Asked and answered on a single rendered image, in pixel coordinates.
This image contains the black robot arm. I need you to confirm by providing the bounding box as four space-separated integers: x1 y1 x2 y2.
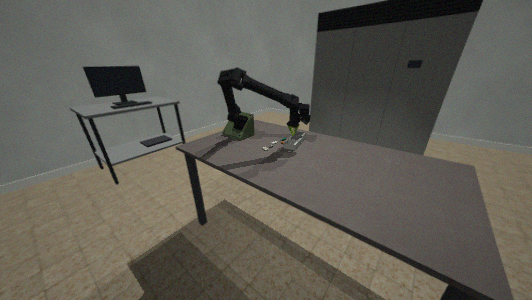
217 68 310 130

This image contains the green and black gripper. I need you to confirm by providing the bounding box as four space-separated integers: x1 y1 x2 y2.
287 114 299 136

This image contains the white rack of three labelled bins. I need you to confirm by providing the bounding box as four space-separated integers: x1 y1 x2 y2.
284 131 306 150

